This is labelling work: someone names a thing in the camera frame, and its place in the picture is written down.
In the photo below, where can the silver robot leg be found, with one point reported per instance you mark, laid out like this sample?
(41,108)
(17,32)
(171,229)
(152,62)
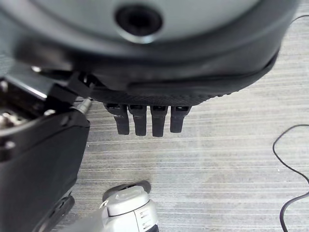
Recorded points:
(125,207)

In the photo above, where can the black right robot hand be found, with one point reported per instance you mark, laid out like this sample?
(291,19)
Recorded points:
(169,67)

